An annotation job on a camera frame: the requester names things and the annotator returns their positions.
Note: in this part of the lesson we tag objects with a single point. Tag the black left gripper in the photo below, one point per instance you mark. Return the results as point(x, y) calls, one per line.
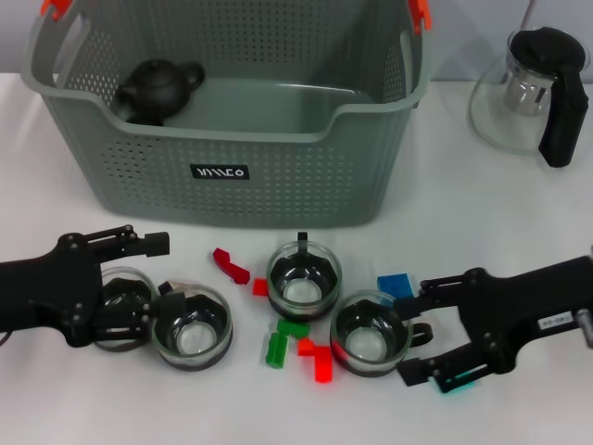
point(51, 287)

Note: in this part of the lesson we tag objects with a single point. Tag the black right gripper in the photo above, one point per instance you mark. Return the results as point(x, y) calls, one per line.
point(505, 310)

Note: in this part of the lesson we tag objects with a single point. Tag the glass teacup black base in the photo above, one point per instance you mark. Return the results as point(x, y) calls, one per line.
point(366, 343)
point(194, 343)
point(122, 289)
point(301, 292)

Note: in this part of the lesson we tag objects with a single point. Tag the grey perforated storage basket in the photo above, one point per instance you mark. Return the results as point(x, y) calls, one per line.
point(278, 185)

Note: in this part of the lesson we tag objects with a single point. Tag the blue square toy plate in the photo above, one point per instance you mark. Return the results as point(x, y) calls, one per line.
point(396, 283)

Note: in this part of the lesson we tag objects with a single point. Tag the teal square toy plate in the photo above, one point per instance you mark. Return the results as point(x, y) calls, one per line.
point(456, 384)

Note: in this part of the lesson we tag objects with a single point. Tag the dark red bent brick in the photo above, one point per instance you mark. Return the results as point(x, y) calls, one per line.
point(227, 264)

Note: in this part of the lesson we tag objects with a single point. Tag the long red toy brick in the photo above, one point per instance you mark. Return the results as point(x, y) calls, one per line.
point(324, 366)

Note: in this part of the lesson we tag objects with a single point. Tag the green toy brick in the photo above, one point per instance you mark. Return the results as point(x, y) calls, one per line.
point(276, 352)
point(294, 327)

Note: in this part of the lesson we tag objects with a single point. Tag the black clay teapot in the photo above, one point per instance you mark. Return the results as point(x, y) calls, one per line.
point(157, 88)

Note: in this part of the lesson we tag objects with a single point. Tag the orange basket latch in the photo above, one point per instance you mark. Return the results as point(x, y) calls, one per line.
point(55, 7)
point(421, 14)

